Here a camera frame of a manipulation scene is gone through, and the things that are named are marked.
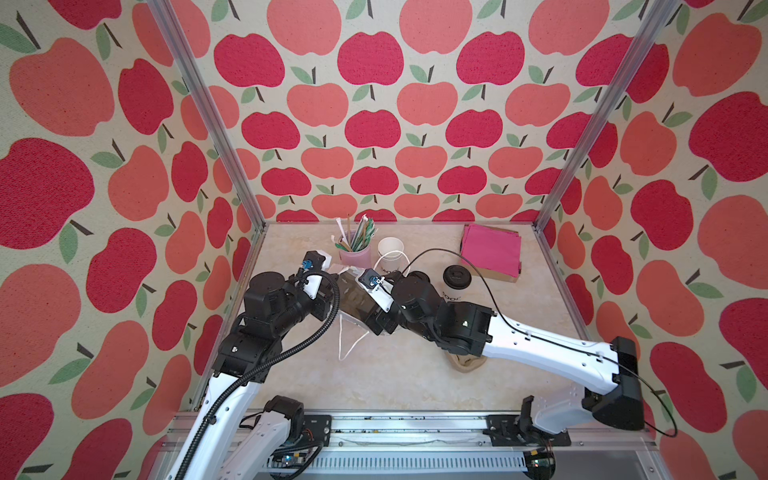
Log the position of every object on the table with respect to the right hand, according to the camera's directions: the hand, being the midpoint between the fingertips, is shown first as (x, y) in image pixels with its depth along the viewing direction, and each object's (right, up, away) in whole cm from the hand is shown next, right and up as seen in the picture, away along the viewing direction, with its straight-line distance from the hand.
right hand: (378, 289), depth 67 cm
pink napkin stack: (+43, +9, +44) cm, 62 cm away
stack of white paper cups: (+3, +9, +31) cm, 32 cm away
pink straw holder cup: (-7, +6, +31) cm, 33 cm away
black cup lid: (+24, 0, +25) cm, 35 cm away
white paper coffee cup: (+23, -5, +27) cm, 36 cm away
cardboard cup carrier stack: (+24, -23, +14) cm, 36 cm away
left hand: (-9, +3, -1) cm, 9 cm away
